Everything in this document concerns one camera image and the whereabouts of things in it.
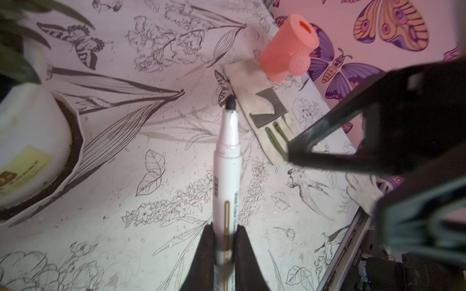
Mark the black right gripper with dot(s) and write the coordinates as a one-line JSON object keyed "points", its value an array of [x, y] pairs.
{"points": [[413, 115]]}

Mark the beige green work glove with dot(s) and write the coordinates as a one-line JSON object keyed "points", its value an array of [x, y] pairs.
{"points": [[266, 108]]}

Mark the green potted plant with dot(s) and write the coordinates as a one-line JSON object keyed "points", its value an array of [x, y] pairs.
{"points": [[15, 69]]}

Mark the white marker black tip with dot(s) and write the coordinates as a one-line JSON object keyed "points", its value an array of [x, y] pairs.
{"points": [[225, 200]]}

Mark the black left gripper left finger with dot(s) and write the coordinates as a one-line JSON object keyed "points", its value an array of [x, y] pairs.
{"points": [[201, 273]]}

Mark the white pot saucer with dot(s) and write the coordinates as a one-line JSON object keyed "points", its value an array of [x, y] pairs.
{"points": [[76, 151]]}

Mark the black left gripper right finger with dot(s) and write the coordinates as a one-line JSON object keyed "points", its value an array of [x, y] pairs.
{"points": [[248, 276]]}

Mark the white plastic flower pot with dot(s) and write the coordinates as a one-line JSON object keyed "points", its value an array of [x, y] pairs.
{"points": [[35, 135]]}

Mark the white glove on rail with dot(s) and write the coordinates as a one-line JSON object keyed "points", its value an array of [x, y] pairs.
{"points": [[363, 191]]}

